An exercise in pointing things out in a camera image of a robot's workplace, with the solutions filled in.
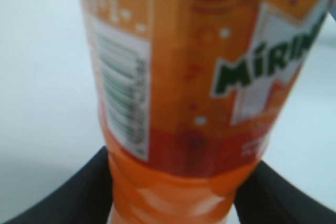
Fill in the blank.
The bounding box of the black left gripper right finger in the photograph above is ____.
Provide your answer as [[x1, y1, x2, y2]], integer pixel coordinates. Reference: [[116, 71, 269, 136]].
[[235, 161, 335, 224]]

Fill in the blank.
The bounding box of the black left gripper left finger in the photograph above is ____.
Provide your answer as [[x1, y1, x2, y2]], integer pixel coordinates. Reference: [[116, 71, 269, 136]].
[[6, 147, 113, 224]]

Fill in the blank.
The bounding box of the orange Mirinda soda bottle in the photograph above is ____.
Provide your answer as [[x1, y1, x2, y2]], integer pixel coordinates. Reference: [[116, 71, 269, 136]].
[[81, 0, 333, 223]]

